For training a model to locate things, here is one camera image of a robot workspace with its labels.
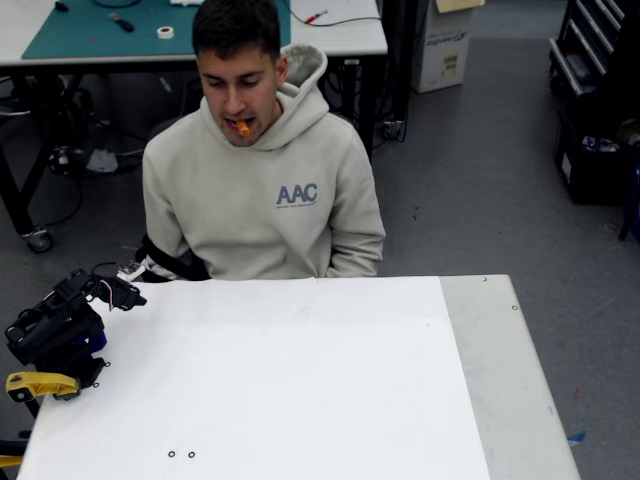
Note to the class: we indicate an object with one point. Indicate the white workbench with black frame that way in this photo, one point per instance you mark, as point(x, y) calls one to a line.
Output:
point(340, 40)

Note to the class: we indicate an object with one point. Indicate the small orange toy car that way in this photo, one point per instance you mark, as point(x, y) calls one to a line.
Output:
point(244, 129)

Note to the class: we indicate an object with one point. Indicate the yellow table clamp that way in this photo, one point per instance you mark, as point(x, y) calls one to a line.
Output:
point(10, 460)
point(45, 382)

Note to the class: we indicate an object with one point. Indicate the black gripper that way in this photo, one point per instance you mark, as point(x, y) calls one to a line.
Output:
point(123, 295)

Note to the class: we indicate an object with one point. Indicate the green cutting mat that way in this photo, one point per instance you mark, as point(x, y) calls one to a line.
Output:
point(75, 35)

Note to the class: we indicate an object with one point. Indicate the white cardboard box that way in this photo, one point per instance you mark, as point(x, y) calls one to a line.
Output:
point(445, 55)

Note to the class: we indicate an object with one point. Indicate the small white camera module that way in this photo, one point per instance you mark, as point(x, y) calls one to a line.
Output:
point(131, 271)

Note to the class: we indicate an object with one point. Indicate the workbench caster wheel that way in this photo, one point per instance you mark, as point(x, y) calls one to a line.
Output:
point(40, 241)

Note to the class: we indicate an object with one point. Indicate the black utility knife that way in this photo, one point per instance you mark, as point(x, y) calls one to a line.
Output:
point(121, 22)

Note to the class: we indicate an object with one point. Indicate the black drawer tool cabinet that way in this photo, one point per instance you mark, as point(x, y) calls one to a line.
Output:
point(590, 50)

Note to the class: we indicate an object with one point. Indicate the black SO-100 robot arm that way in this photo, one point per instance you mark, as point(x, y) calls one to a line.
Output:
point(50, 335)

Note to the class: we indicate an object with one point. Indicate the black storage crate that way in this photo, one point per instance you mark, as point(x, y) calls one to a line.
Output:
point(590, 175)

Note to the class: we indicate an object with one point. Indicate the man in beige hoodie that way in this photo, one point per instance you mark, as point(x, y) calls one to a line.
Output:
point(250, 200)

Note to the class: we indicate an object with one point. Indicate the blue tape scrap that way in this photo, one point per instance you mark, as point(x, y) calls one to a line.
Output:
point(576, 437)

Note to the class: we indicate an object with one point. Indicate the white tape roll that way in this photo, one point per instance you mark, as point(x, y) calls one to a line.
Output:
point(165, 32)

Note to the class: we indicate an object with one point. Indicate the large white paper sheet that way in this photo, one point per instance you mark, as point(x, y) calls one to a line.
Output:
point(300, 375)

